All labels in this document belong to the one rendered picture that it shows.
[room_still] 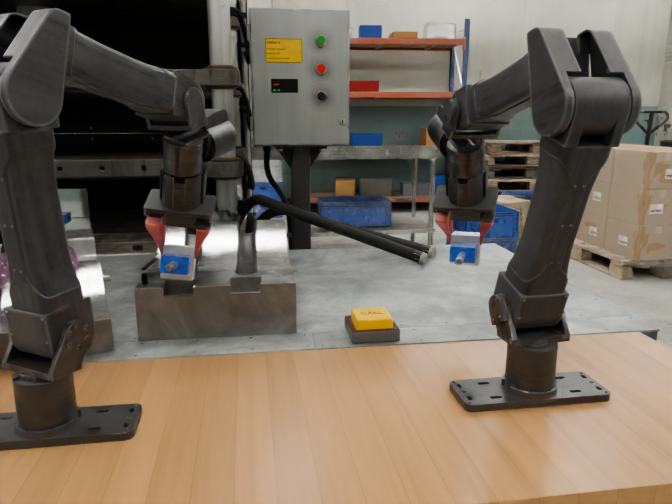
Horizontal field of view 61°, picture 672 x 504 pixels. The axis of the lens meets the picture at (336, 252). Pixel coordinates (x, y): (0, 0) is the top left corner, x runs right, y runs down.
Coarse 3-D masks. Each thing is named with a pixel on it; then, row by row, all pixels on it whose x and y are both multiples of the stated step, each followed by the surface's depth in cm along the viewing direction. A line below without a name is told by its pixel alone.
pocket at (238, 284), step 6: (234, 282) 98; (240, 282) 98; (246, 282) 98; (252, 282) 98; (258, 282) 98; (234, 288) 98; (240, 288) 98; (246, 288) 98; (252, 288) 98; (258, 288) 98
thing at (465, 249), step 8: (456, 232) 103; (464, 232) 103; (472, 232) 103; (456, 240) 101; (464, 240) 100; (472, 240) 100; (456, 248) 97; (464, 248) 97; (472, 248) 96; (480, 248) 102; (456, 256) 97; (464, 256) 95; (472, 256) 96; (456, 264) 92; (464, 264) 101; (472, 264) 101
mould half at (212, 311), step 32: (224, 224) 122; (160, 256) 112; (224, 256) 113; (288, 256) 115; (160, 288) 92; (224, 288) 93; (288, 288) 95; (160, 320) 93; (192, 320) 93; (224, 320) 94; (256, 320) 95; (288, 320) 96
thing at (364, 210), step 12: (324, 204) 471; (336, 204) 472; (348, 204) 473; (360, 204) 474; (372, 204) 474; (384, 204) 477; (324, 216) 473; (336, 216) 475; (348, 216) 476; (360, 216) 477; (372, 216) 478; (384, 216) 479
